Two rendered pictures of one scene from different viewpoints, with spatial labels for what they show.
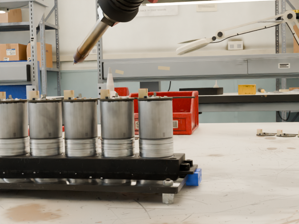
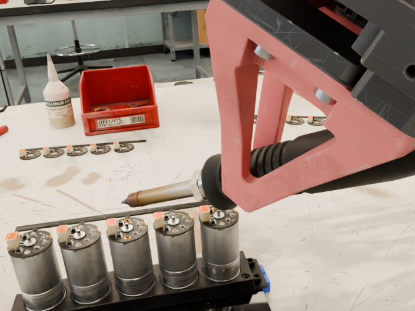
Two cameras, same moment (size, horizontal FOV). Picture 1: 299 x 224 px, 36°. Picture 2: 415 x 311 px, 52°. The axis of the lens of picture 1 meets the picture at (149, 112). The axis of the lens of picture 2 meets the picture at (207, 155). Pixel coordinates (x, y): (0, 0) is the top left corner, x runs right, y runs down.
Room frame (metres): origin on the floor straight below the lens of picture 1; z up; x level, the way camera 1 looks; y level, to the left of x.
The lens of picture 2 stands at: (0.12, 0.08, 0.96)
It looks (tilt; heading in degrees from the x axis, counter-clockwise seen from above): 25 degrees down; 338
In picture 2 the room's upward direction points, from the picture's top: 3 degrees counter-clockwise
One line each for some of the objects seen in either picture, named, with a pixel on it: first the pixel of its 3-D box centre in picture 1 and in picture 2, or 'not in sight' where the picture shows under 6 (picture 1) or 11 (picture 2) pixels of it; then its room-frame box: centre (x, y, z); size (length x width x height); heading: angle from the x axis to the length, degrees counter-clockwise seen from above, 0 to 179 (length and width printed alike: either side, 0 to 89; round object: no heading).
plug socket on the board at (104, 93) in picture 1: (106, 94); (160, 219); (0.33, 0.03, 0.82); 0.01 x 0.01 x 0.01; 77
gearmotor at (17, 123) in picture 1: (11, 132); (39, 275); (0.35, 0.11, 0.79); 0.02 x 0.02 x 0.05
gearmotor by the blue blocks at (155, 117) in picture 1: (155, 132); (220, 247); (0.33, 0.00, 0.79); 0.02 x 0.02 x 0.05
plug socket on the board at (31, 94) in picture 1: (34, 95); (65, 232); (0.35, 0.09, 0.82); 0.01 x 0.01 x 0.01; 77
